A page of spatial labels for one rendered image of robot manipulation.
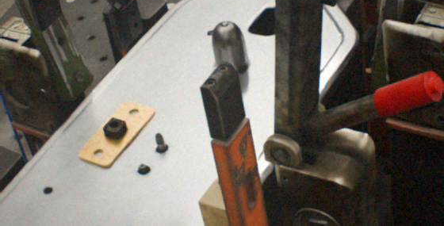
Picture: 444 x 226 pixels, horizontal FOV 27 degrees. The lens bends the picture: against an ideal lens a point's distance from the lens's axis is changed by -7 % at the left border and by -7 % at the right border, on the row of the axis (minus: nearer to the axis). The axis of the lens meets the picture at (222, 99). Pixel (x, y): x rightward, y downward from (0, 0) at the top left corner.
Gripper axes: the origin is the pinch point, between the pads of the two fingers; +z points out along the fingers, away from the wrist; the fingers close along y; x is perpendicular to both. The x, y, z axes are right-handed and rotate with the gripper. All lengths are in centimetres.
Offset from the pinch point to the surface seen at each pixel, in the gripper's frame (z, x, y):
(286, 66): -1.8, 1.9, -20.3
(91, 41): 43, -43, 44
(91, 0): 43, -53, 52
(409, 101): -0.7, 1.2, -29.8
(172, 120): 12.5, -3.4, -4.1
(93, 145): 12.3, 2.5, 0.8
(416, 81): -2.1, 0.6, -30.1
